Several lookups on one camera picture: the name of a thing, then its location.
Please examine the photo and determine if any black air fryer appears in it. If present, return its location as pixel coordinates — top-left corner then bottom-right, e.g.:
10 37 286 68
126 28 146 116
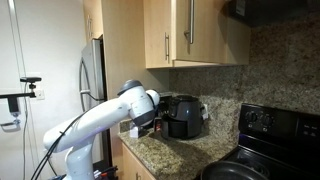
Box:
161 94 205 141

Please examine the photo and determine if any black electric stove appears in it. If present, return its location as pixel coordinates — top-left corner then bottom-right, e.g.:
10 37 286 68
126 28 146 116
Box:
193 103 320 180

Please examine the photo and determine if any stainless steel refrigerator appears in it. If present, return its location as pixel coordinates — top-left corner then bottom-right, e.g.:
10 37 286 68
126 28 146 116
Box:
79 38 112 168

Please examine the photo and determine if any light wooden upper cabinet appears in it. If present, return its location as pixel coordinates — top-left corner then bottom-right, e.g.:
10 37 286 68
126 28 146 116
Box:
83 0 252 70

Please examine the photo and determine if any light wooden cabinet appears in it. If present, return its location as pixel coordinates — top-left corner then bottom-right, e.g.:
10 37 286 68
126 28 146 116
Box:
83 0 252 70
120 142 158 180

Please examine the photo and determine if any light wooden lower cabinet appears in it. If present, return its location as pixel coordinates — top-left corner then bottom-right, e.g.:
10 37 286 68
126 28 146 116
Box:
120 142 158 180

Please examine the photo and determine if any black frying pan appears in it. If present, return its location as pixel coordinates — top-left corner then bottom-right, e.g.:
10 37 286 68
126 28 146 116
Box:
200 160 270 180

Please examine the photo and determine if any black range hood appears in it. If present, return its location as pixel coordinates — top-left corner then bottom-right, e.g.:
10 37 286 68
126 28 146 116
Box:
228 0 320 28

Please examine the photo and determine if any short steel cabinet handle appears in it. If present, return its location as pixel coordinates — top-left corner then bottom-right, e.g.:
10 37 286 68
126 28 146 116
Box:
86 14 93 40
164 32 171 62

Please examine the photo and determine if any white wall plug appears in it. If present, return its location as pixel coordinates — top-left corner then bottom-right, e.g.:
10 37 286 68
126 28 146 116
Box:
200 103 210 121

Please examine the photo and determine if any long steel cabinet handle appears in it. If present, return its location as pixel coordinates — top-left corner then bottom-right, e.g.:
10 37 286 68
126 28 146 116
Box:
184 0 196 45

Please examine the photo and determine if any white wall switch plate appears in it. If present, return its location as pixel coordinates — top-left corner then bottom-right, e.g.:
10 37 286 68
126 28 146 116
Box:
34 88 46 101

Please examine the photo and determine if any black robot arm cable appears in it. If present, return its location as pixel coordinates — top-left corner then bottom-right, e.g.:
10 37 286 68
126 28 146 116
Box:
30 112 88 180

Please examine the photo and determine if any black camera on clamp mount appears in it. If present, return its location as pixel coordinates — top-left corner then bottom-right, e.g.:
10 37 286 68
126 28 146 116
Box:
0 76 43 132

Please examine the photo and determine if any grey hanging cable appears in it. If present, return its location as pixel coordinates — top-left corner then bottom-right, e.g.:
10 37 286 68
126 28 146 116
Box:
21 83 30 180

